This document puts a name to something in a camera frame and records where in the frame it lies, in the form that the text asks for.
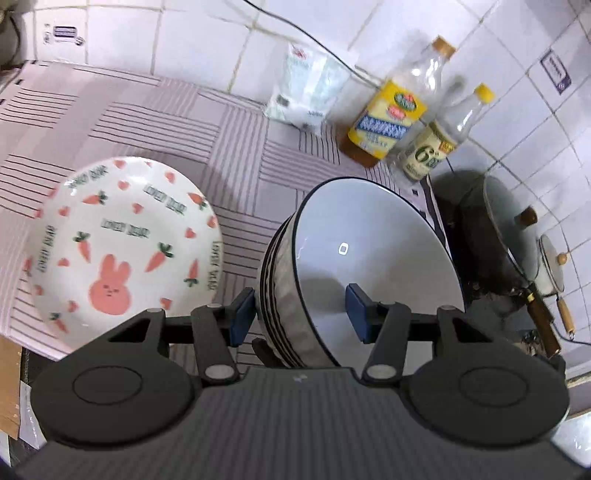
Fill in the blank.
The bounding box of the grey wok lid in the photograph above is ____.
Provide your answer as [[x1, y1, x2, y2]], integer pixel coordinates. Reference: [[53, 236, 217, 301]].
[[482, 175, 541, 291]]

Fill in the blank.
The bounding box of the square purple wall sticker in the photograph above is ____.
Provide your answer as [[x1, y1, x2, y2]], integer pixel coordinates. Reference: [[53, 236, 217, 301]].
[[539, 48, 572, 95]]

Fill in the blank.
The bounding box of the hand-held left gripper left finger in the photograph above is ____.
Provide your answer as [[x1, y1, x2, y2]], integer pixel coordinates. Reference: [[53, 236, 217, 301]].
[[107, 288, 256, 386]]

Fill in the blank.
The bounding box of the white plastic bag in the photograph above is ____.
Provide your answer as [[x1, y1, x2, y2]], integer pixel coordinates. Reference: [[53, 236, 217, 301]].
[[264, 39, 352, 134]]

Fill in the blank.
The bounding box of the striped table mat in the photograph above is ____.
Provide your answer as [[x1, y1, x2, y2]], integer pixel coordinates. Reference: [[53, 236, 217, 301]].
[[0, 60, 446, 361]]

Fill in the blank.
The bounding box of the small yellow cap bottle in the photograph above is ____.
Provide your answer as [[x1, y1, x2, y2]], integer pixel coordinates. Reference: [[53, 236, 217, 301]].
[[398, 83, 496, 182]]

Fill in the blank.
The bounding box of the black wall cable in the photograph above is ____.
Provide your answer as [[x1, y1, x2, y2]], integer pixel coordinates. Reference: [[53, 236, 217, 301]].
[[242, 0, 389, 88]]

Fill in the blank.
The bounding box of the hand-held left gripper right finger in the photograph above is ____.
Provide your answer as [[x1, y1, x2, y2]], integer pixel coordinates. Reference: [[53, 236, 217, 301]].
[[345, 282, 499, 386]]

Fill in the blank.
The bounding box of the cardboard box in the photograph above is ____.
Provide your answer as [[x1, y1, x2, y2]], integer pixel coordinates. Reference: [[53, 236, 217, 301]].
[[0, 346, 28, 439]]

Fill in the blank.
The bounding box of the white bunny carrot plate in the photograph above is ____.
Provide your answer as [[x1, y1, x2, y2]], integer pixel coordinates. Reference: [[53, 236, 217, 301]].
[[21, 156, 225, 352]]

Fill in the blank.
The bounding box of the white enamel saucepan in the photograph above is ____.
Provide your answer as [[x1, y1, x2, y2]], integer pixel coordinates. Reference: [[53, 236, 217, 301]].
[[538, 233, 578, 342]]

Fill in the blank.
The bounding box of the large yellow label bottle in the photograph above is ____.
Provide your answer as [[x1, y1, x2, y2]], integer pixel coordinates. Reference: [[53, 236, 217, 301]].
[[341, 36, 458, 168]]

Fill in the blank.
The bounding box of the dark wok with wooden handle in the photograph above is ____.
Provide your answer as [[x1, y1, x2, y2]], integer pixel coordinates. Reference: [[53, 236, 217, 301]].
[[434, 171, 561, 358]]

